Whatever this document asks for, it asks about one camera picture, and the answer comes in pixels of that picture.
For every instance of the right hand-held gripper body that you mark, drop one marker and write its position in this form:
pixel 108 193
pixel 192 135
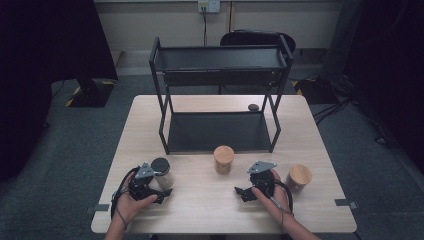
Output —
pixel 263 180

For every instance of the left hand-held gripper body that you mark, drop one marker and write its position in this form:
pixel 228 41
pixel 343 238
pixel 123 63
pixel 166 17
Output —
pixel 139 186

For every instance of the glass jar with black lid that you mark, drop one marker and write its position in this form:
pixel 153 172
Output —
pixel 165 173

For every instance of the pale jar with wooden lid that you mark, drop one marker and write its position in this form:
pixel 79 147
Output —
pixel 223 160

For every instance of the black metal two-tier rack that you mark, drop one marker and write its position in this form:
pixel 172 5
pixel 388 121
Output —
pixel 216 60

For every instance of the person's left hand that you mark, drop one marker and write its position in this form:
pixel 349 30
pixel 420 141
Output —
pixel 128 206

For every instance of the person's right hand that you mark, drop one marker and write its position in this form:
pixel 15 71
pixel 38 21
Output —
pixel 273 203

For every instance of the brown jar with wooden lid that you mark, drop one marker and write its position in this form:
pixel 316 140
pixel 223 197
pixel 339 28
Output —
pixel 299 178

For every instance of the grey tape strip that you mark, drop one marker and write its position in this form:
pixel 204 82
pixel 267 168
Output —
pixel 345 202
pixel 100 207

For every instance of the small dark round pebble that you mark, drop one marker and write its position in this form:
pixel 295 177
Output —
pixel 253 107

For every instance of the black stand base yellow stripes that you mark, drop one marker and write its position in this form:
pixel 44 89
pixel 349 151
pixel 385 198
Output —
pixel 316 91
pixel 93 93

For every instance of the black chair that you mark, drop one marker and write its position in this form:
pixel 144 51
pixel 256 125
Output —
pixel 256 37

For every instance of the black curtain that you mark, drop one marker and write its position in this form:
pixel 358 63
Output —
pixel 50 66
pixel 390 66

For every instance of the white wall socket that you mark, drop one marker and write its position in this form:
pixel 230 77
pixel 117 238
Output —
pixel 209 5

